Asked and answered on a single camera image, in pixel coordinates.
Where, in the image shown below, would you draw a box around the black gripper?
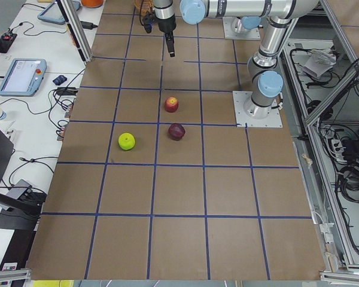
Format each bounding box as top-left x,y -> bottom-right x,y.
157,16 -> 176,57

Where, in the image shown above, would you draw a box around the grey usb hub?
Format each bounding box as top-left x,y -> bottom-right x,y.
7,179 -> 32,200

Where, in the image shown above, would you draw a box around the orange bucket with lid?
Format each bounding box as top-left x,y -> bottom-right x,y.
81,0 -> 104,8

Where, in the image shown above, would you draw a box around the aluminium frame post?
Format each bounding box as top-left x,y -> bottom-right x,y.
56,0 -> 93,63

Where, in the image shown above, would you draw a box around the green apple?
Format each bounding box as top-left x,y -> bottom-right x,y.
118,132 -> 136,151

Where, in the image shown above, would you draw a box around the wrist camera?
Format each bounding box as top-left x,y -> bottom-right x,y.
139,12 -> 154,33

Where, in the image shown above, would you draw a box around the black power adapter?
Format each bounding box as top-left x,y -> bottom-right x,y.
80,21 -> 98,30

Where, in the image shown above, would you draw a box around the far blue teach pendant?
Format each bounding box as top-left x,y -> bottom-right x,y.
37,1 -> 81,25

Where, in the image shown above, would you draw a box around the white power strip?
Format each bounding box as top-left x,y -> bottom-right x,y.
328,138 -> 345,161

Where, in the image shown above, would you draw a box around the coiled black cables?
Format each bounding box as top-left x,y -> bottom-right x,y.
336,166 -> 359,204

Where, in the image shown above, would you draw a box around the near blue teach pendant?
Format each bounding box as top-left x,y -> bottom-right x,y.
0,59 -> 47,97

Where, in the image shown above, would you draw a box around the small dark blue pouch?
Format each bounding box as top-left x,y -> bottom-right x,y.
53,75 -> 67,86

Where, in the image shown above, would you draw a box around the red yellow apple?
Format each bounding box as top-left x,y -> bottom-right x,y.
164,96 -> 179,112

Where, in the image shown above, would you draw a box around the black monitor stand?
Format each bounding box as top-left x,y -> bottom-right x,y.
0,131 -> 46,231

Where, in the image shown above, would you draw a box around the blue teach pendant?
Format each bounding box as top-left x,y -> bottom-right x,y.
37,1 -> 81,25
0,59 -> 47,97

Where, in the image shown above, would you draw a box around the dark red apple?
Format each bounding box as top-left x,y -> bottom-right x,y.
168,123 -> 186,141

